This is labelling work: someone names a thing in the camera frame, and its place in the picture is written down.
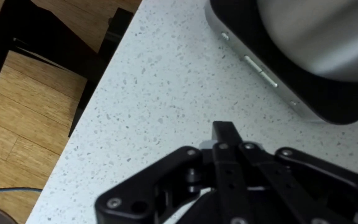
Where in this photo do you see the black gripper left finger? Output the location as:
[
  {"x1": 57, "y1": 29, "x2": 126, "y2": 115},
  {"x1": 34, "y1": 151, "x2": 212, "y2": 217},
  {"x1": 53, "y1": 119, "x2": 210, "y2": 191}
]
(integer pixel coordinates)
[{"x1": 94, "y1": 120, "x2": 246, "y2": 224}]

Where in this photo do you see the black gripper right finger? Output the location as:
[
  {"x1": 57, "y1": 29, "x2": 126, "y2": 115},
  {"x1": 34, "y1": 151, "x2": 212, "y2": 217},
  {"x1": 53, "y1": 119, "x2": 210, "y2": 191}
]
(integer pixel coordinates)
[{"x1": 231, "y1": 123, "x2": 358, "y2": 224}]

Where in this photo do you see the wooden chair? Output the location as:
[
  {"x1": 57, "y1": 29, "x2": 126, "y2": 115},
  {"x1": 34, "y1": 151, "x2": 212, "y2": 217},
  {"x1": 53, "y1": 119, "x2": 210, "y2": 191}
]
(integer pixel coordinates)
[{"x1": 0, "y1": 0, "x2": 135, "y2": 138}]

